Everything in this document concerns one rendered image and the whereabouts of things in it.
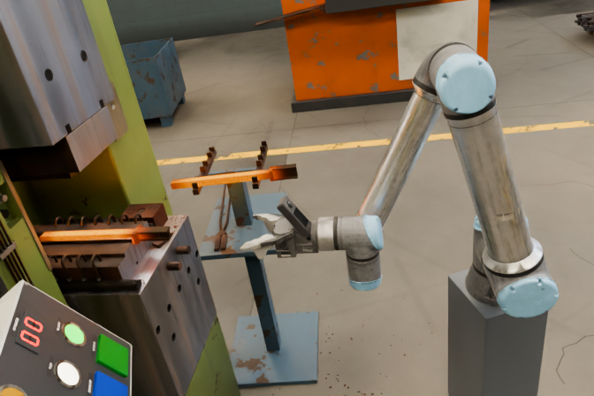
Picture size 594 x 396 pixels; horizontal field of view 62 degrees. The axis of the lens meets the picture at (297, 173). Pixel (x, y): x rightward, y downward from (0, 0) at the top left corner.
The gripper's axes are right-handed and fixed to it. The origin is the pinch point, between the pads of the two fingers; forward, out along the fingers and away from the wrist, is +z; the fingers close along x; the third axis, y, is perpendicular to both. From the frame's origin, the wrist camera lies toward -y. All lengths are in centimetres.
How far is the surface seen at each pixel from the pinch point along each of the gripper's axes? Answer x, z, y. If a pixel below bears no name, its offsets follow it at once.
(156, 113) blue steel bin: 325, 191, 84
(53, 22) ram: -2, 33, -60
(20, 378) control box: -62, 19, -16
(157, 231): -1.0, 25.3, -1.2
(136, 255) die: -3.1, 33.0, 5.4
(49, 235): -1, 60, -1
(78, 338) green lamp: -46, 21, -8
